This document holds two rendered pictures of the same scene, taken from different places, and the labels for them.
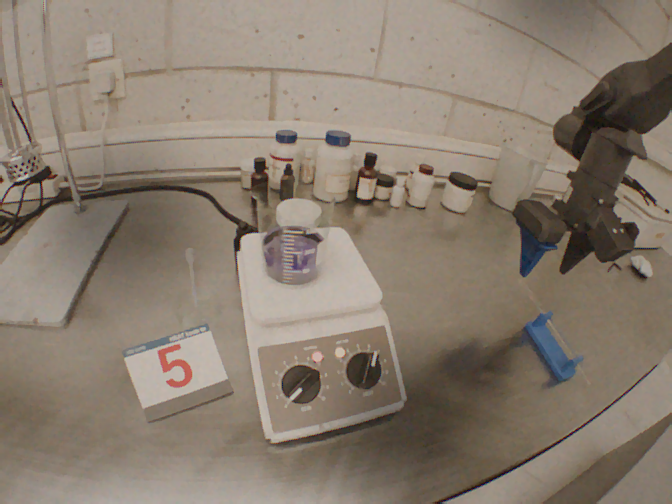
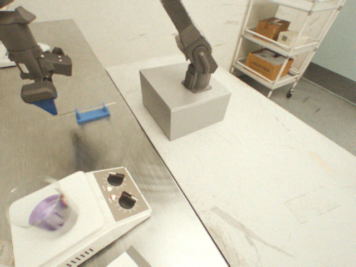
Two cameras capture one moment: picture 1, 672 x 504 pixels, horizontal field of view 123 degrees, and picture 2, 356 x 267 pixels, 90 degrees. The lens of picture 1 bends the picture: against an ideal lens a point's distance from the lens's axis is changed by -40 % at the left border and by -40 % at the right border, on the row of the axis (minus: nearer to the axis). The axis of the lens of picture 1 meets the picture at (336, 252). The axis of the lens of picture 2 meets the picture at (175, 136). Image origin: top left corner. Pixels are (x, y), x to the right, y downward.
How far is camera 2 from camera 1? 0.21 m
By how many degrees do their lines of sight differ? 72
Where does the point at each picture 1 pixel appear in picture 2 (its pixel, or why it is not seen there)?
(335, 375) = (119, 189)
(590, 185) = (30, 54)
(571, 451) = (140, 114)
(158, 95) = not seen: outside the picture
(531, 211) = (35, 92)
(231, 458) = (163, 228)
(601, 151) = (15, 33)
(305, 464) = (155, 199)
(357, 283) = (72, 183)
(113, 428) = not seen: outside the picture
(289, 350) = (113, 208)
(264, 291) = (83, 226)
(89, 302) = not seen: outside the picture
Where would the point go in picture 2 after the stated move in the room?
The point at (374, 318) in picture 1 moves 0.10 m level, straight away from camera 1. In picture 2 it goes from (89, 177) to (38, 174)
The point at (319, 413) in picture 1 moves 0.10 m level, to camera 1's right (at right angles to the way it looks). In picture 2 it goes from (136, 193) to (133, 155)
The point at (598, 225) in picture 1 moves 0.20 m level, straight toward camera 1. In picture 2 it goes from (54, 65) to (112, 98)
